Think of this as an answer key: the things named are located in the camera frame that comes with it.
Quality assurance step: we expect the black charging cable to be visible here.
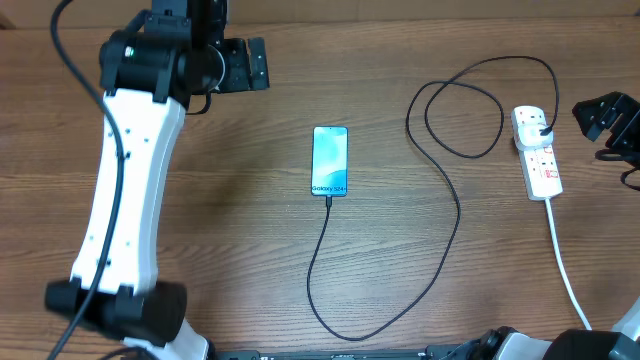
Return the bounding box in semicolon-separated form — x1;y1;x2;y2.
305;55;560;343

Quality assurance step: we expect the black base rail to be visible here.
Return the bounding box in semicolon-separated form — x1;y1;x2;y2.
214;342;566;360

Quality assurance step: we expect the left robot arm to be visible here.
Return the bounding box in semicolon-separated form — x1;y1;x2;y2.
45;0;269;359

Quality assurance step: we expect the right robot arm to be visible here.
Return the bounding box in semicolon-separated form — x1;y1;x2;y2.
460;92;639;360

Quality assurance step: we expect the blue screen smartphone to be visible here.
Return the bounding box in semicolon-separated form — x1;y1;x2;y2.
311;126;348;197

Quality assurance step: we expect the white charger adapter plug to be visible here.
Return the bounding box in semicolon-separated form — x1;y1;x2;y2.
514;123;554;151

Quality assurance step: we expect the white power strip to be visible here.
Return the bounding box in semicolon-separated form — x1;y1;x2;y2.
511;105;563;201

